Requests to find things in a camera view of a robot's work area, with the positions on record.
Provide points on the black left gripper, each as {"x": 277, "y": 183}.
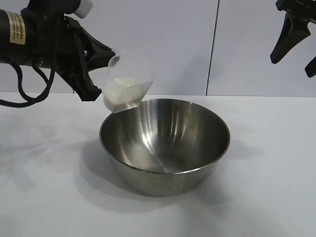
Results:
{"x": 66, "y": 42}

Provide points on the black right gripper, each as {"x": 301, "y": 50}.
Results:
{"x": 298, "y": 6}

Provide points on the clear plastic measuring cup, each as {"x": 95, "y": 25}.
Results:
{"x": 133, "y": 74}

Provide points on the white rice grains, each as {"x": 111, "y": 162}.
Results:
{"x": 116, "y": 93}

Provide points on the stainless steel mixing bowl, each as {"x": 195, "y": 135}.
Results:
{"x": 163, "y": 138}

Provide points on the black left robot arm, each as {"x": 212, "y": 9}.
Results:
{"x": 5, "y": 37}

